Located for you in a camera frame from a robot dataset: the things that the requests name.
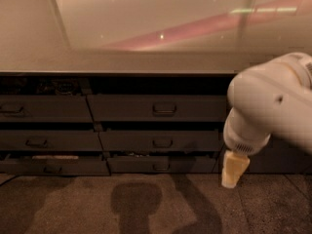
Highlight dark items in left drawer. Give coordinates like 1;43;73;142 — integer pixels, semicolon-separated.
0;77;81;96

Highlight grey drawer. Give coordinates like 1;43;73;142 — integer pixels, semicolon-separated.
87;95;226;122
0;131;102;151
99;131;222;152
107;156;218;174
0;95;92;123
0;156;110;176

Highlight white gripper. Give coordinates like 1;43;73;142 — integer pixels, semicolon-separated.
221;108;271;189

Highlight white object in bottom drawer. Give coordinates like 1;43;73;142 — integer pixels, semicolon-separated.
31;155;79;162

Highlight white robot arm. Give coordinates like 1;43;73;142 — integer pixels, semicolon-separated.
221;53;312;188

